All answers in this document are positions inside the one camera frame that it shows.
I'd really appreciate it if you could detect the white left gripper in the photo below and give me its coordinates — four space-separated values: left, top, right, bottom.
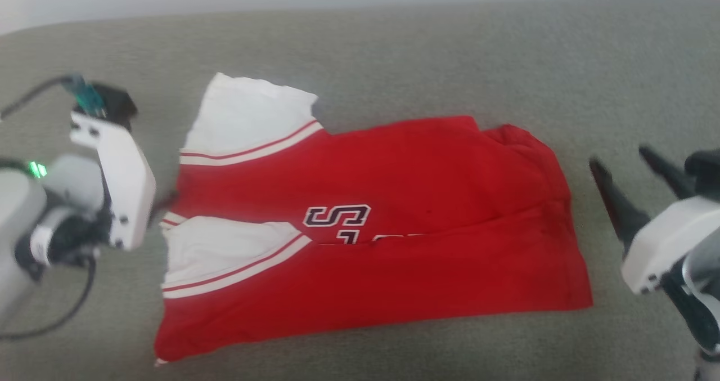
70 111 180 252

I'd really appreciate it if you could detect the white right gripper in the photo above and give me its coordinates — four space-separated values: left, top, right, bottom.
589 144 720 296

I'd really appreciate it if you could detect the red and white jersey shirt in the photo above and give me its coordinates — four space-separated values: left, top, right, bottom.
154 73 594 366

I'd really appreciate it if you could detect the grey fabric sofa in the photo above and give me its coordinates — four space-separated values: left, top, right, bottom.
0 0 720 381

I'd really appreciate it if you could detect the teal left camera connector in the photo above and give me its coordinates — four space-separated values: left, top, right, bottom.
61 74 109 118

